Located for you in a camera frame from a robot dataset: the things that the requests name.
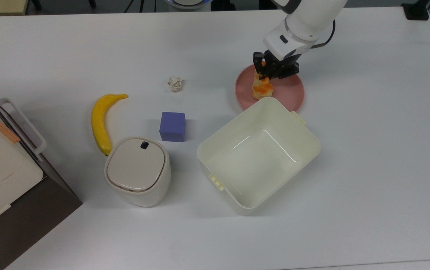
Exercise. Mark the orange glazed bread loaf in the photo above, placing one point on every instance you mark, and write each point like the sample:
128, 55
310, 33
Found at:
262, 90

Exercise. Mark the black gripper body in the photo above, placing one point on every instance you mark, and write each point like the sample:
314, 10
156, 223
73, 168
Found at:
286, 66

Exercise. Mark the cream open plastic box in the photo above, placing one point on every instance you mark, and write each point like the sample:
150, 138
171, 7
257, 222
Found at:
259, 161

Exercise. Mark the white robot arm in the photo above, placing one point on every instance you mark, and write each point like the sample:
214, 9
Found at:
312, 18

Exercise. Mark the brown drawer cabinet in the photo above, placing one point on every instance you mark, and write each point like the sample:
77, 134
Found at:
23, 232

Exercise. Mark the white blue round device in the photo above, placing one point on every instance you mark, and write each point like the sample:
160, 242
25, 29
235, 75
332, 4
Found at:
188, 3

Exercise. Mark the pink round plate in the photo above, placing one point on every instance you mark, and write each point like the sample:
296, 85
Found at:
289, 92

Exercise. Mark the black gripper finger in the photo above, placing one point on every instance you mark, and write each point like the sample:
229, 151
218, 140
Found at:
258, 62
269, 72

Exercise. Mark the yellow banana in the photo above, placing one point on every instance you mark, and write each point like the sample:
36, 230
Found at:
98, 120

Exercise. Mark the black clamp base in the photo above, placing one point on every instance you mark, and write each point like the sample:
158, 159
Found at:
415, 11

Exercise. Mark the crumpled white paper ball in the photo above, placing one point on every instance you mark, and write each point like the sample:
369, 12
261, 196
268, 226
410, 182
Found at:
175, 84

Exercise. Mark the white lidded trash bin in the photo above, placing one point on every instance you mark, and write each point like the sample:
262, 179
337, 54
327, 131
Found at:
136, 165

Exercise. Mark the purple cube block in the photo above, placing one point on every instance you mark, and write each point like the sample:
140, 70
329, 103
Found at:
172, 126

